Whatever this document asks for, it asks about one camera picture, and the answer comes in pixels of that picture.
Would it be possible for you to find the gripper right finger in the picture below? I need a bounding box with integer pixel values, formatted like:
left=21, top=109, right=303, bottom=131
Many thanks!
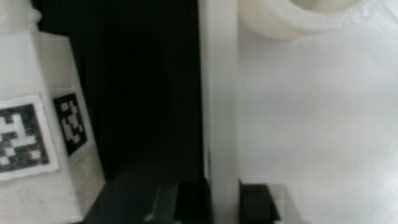
left=239, top=184, right=280, bottom=224

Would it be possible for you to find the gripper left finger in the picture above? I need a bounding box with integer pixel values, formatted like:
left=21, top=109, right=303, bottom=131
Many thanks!
left=81, top=173, right=207, bottom=224

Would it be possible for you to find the white table leg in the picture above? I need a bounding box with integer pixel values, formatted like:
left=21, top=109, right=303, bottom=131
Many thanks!
left=0, top=0, right=104, bottom=224

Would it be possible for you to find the white square tabletop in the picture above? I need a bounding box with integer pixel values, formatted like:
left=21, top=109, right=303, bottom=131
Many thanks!
left=199, top=0, right=398, bottom=224

